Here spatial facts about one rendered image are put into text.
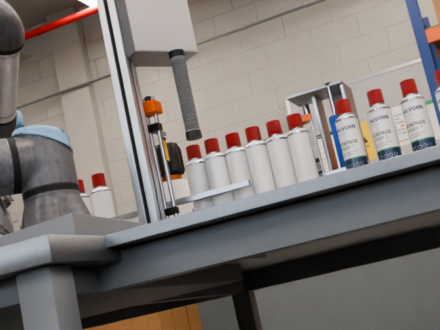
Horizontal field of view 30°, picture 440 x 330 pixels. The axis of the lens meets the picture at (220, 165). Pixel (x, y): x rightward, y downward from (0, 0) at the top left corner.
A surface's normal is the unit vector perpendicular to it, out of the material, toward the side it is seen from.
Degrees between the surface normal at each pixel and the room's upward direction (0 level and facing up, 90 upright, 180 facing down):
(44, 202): 70
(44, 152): 87
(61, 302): 90
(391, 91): 90
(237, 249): 90
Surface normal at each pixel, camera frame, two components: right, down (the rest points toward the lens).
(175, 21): 0.53, -0.27
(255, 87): -0.38, -0.10
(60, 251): 0.90, -0.26
